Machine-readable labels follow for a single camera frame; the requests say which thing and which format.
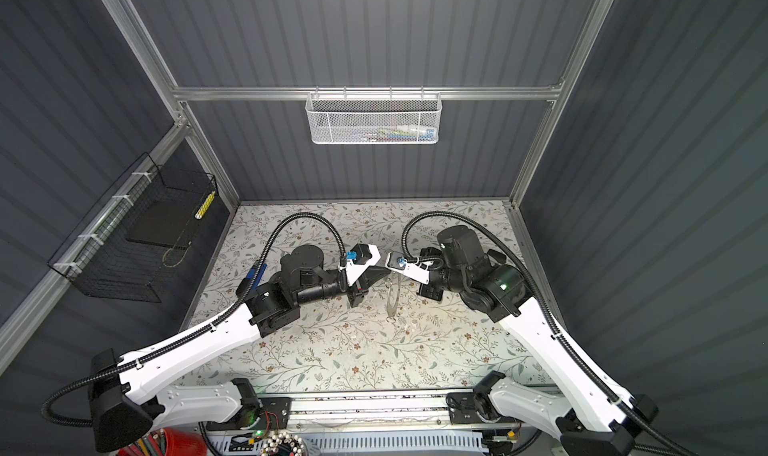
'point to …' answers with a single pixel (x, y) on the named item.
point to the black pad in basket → (167, 223)
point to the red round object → (182, 442)
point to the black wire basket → (128, 245)
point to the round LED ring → (284, 444)
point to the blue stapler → (251, 271)
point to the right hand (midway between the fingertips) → (414, 265)
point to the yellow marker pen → (205, 205)
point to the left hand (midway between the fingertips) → (388, 266)
